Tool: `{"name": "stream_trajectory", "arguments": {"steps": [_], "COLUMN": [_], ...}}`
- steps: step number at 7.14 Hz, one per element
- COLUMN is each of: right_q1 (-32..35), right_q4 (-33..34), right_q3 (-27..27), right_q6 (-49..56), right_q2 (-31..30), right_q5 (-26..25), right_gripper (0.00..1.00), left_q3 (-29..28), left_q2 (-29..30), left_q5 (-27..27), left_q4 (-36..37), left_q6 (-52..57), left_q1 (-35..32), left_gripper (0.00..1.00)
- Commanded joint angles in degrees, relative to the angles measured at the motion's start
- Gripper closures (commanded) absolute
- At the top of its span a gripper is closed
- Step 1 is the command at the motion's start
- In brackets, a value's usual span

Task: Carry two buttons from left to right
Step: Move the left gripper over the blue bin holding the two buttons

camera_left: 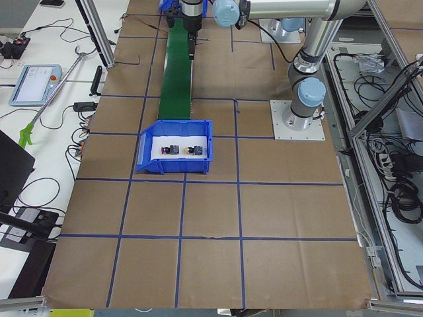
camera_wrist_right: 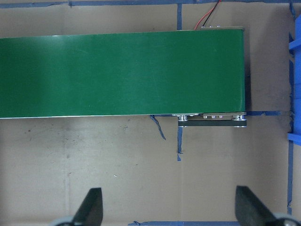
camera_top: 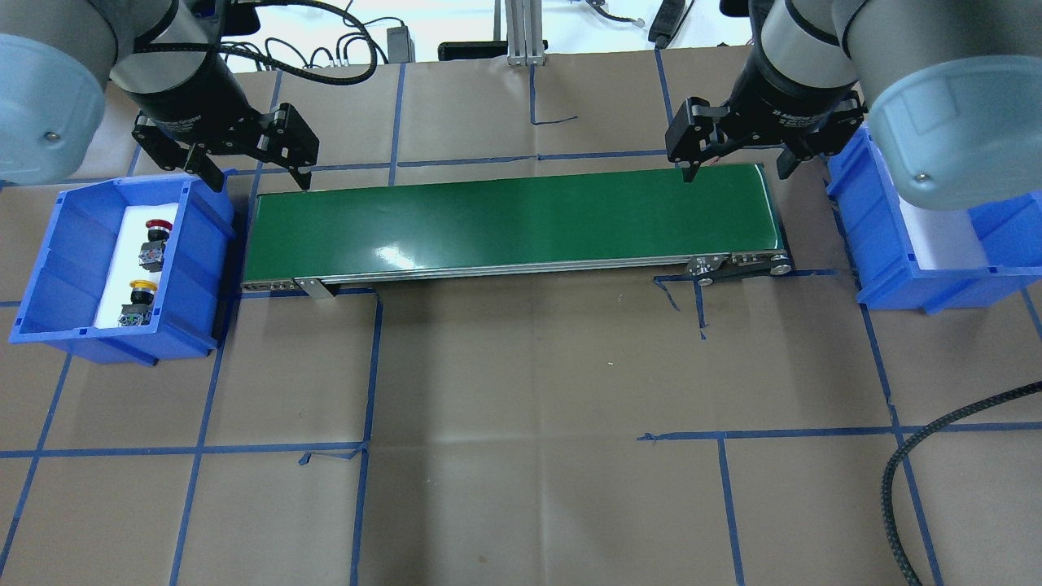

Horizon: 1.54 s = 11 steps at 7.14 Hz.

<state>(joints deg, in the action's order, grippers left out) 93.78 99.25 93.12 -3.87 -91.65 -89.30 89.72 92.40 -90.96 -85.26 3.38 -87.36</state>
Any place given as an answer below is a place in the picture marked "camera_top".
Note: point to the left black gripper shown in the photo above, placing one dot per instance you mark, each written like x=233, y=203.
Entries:
x=189, y=91

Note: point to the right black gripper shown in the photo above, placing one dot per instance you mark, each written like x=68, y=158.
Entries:
x=783, y=101

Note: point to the red push button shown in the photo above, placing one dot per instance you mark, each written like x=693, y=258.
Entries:
x=153, y=251

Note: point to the yellow push button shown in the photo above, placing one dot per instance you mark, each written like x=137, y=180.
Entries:
x=138, y=312

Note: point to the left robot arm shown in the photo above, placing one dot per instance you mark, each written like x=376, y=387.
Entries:
x=59, y=57

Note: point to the green conveyor belt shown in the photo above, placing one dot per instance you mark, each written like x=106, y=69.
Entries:
x=722, y=226

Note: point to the left blue plastic bin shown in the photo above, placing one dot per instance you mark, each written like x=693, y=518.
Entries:
x=65, y=286

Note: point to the blue plastic bin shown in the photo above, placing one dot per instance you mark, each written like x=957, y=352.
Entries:
x=907, y=258
x=65, y=286

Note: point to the right blue plastic bin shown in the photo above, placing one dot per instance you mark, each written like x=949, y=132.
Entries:
x=907, y=258

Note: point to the black power adapter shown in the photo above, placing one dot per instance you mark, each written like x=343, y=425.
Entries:
x=400, y=45

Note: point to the white foam pad right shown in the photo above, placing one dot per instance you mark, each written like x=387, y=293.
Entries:
x=939, y=239

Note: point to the aluminium frame post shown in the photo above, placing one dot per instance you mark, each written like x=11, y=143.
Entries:
x=524, y=33

